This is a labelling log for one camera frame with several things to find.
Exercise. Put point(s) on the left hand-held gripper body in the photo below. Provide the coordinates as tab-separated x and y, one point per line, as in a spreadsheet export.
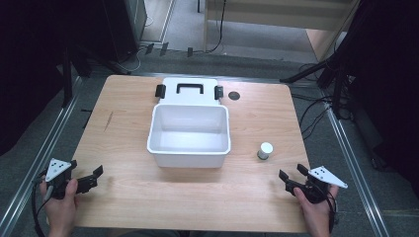
58	168

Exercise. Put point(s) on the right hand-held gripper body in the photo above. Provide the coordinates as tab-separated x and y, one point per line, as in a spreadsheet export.
321	184

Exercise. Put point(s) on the person's right hand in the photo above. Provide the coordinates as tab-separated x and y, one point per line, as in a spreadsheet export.
314	212

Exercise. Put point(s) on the person's left hand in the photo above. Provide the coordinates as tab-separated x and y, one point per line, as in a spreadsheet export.
61	210

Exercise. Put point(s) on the small white bottle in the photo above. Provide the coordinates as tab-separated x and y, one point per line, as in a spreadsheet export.
264	150

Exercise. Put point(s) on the black metal stand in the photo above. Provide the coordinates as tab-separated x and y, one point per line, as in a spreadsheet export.
67	79

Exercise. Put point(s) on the black tripod stand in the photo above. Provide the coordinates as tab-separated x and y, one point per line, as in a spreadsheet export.
329	72

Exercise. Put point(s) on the dark round table cap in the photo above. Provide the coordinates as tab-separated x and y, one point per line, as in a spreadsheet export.
234	95

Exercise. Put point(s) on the black curtain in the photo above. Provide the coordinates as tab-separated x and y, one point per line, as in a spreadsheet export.
26	65
385	82

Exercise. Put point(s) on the white plastic storage box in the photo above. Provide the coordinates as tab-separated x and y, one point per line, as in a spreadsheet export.
189	135

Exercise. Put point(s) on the dark cabinet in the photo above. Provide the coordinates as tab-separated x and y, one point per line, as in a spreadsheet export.
123	29

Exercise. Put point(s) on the light wooden furniture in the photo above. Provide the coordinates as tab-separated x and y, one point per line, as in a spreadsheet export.
280	15

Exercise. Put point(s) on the aluminium floor rail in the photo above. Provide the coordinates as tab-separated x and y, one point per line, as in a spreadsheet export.
33	164
355	171

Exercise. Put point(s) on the small black floor bracket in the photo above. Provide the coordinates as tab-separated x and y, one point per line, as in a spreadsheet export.
164	49
189	52
149	48

